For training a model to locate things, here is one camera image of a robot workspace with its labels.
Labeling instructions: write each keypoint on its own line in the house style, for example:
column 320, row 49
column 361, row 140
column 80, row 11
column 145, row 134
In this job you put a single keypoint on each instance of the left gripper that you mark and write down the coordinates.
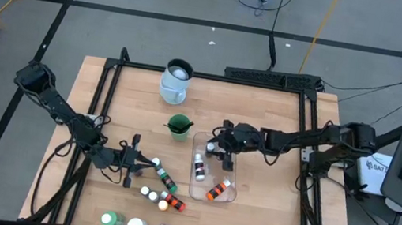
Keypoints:
column 126, row 161

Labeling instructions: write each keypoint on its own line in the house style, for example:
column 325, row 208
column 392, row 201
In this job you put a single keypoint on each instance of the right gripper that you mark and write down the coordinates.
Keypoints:
column 241, row 136

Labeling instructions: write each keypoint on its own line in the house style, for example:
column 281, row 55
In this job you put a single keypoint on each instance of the dark green paint bottle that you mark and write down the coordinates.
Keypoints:
column 155, row 161

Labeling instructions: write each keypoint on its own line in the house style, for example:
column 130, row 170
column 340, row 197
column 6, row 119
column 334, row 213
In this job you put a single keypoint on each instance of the grey paint bottle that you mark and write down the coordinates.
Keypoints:
column 153, row 196

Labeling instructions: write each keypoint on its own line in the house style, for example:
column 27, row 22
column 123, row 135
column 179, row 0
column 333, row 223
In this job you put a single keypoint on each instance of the black-bristle brush silver ferrule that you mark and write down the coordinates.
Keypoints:
column 187, row 126

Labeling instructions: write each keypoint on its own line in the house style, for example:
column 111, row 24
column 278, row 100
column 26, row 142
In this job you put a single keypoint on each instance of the orange paint bottle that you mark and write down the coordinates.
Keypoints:
column 218, row 190

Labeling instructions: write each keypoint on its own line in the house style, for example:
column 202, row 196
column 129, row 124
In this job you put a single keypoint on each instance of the yellow paint bottle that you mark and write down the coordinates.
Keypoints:
column 163, row 205

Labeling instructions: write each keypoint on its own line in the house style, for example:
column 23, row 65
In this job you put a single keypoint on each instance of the paint brush gold ferrule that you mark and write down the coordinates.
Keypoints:
column 173, row 127

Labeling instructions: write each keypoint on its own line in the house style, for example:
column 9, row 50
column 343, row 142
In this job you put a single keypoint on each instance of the red paint bottle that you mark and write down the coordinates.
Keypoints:
column 173, row 202

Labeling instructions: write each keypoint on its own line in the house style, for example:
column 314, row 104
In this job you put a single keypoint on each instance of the clear plastic bin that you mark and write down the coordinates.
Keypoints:
column 193, row 191

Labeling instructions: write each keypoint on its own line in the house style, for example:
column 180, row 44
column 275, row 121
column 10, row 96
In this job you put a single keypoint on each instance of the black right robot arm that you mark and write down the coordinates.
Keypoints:
column 300, row 139

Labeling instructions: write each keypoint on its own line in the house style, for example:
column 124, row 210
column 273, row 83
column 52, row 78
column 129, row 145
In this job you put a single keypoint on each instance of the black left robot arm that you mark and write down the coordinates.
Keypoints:
column 55, row 100

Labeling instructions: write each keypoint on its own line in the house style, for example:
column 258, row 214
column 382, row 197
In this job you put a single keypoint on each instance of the paint bottle with white cap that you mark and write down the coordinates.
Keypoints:
column 144, row 190

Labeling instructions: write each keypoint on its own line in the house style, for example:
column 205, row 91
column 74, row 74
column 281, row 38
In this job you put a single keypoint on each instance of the large green paint bottle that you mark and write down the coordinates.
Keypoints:
column 108, row 219

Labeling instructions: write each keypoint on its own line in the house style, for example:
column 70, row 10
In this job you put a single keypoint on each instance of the green plastic cup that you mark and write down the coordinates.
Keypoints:
column 181, row 137

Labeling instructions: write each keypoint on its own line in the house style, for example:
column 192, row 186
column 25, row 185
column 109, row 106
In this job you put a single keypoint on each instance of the white mug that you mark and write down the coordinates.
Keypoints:
column 172, row 88

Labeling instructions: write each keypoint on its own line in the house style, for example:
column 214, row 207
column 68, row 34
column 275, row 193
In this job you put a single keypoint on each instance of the black power strip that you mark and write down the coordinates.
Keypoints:
column 270, row 77

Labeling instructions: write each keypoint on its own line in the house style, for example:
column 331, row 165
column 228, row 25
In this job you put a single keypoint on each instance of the white printed box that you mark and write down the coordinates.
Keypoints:
column 375, row 174

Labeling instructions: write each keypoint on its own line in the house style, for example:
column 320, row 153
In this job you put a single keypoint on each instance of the black aluminium table frame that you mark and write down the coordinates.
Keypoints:
column 210, row 76

